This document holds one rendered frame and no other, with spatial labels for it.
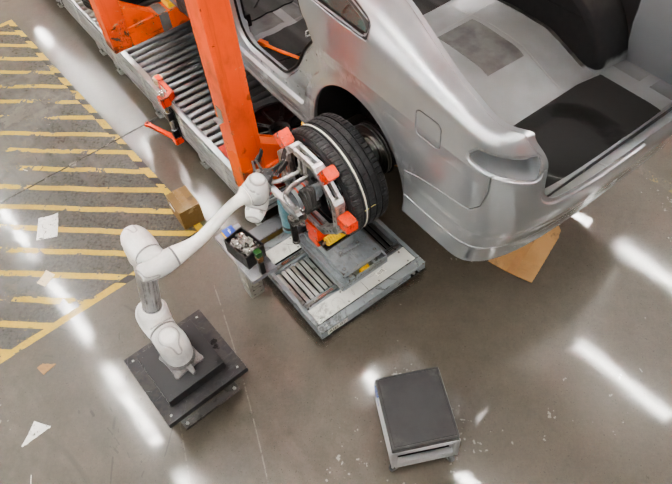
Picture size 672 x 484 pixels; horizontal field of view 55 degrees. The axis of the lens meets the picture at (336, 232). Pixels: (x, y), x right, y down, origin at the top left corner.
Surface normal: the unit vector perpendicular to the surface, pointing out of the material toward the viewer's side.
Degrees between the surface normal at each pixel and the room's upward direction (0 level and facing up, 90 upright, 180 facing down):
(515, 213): 90
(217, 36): 90
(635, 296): 0
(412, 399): 0
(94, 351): 0
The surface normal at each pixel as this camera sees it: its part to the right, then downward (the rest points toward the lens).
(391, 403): -0.07, -0.61
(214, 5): 0.60, 0.60
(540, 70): 0.16, -0.35
